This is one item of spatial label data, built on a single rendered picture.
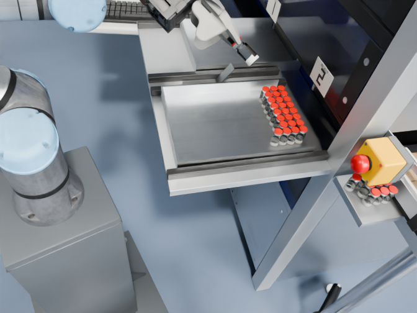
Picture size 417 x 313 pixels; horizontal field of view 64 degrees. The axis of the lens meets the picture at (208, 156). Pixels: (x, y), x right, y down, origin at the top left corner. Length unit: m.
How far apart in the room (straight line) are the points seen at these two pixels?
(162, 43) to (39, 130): 0.59
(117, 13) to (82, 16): 0.89
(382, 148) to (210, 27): 0.42
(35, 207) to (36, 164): 0.13
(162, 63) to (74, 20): 0.57
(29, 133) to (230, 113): 0.49
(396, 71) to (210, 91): 0.48
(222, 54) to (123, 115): 1.16
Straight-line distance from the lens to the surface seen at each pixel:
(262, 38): 1.25
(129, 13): 1.42
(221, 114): 0.91
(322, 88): 0.88
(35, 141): 0.69
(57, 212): 0.81
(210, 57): 1.11
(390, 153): 0.76
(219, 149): 0.82
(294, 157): 0.84
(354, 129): 0.79
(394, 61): 0.71
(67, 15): 0.53
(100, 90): 2.35
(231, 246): 1.67
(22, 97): 0.79
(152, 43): 1.15
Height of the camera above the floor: 1.50
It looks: 50 degrees down
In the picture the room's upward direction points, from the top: 10 degrees clockwise
